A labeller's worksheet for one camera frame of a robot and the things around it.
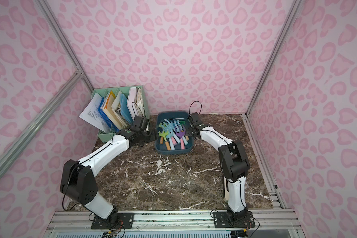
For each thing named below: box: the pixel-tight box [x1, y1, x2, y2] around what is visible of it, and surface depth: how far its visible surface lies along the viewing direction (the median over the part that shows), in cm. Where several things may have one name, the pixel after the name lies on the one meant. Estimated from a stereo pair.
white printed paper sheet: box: [78, 93, 108, 133], surface depth 96 cm
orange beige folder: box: [101, 90, 124, 131], surface depth 97 cm
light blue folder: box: [119, 93, 134, 125], surface depth 95 cm
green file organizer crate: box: [91, 85, 150, 143], surface depth 99 cm
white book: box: [126, 86, 145, 120], surface depth 97 cm
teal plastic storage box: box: [155, 111, 194, 155], surface depth 105 cm
